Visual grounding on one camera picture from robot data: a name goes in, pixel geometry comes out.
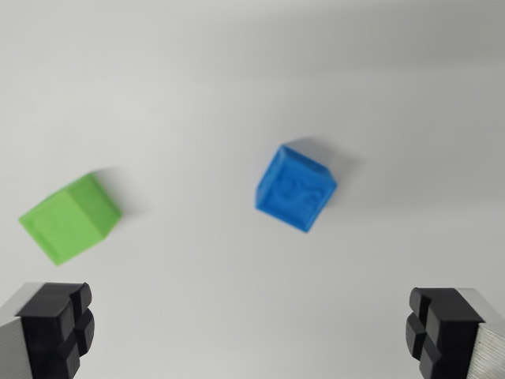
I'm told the black-tipped metal gripper left finger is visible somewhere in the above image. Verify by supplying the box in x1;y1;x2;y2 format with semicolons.
0;281;96;379

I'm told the blue embossed rubber cube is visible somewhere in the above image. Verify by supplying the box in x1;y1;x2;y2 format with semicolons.
253;143;339;235

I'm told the green embossed rubber cube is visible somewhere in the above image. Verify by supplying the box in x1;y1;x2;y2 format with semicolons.
17;171;123;267

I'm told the black-tipped metal gripper right finger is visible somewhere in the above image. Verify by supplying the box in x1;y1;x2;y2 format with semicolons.
404;287;505;379

